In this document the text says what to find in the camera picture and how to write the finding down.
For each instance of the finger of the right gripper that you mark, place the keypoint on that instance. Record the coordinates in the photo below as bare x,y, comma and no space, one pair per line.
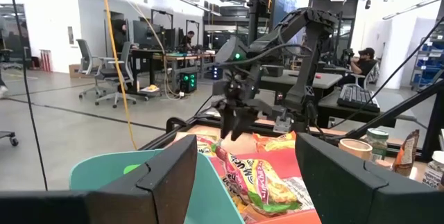
245,120
228,121

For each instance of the black computer monitor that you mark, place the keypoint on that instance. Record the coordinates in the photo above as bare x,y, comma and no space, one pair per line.
145,35

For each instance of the person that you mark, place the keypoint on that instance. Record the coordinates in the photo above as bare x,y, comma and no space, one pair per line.
362,66
120,36
187,40

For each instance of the wooden desk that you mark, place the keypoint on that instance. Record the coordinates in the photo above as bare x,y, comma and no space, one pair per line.
180,57

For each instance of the shrimp flavor ramen packet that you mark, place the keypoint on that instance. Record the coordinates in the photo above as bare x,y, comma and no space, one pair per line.
256,182

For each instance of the green plastic bowl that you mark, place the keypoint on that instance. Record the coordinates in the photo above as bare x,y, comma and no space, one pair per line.
131,168

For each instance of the yellow ramen noodle packet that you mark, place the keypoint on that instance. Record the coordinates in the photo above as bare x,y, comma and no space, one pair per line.
206,144

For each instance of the grey desk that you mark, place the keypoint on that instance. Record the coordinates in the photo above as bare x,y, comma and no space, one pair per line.
312,80

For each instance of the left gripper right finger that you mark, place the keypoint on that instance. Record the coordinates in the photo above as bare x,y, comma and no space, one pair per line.
364,196

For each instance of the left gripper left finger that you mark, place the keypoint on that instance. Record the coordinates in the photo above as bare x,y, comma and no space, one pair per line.
104,203

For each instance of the grey office chair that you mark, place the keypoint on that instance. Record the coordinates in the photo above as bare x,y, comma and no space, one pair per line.
88,64
116,75

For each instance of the black computer green lights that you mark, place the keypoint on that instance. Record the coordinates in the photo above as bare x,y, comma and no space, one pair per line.
188,82

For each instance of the black aluminium table frame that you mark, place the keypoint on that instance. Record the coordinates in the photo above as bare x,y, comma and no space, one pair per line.
399,111

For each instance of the shelf with blue bins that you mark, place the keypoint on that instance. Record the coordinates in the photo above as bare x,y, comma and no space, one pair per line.
428,61

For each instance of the black computer keyboard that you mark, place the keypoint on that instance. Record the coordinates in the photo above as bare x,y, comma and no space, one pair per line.
357,97

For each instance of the pink translucent plastic bin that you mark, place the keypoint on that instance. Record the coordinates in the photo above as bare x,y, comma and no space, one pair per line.
288,161

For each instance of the beef flavor ramen packet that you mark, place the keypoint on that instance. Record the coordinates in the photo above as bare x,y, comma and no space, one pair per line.
300,193

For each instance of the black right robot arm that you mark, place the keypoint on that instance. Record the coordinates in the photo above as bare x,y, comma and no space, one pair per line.
312,61

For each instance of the white lid spice jar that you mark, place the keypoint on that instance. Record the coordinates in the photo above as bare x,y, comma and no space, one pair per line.
434,170

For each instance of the green lid spice jar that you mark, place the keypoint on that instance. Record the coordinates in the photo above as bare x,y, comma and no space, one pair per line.
377,142

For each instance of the brown snack pouch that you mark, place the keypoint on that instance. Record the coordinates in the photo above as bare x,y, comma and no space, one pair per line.
406,153

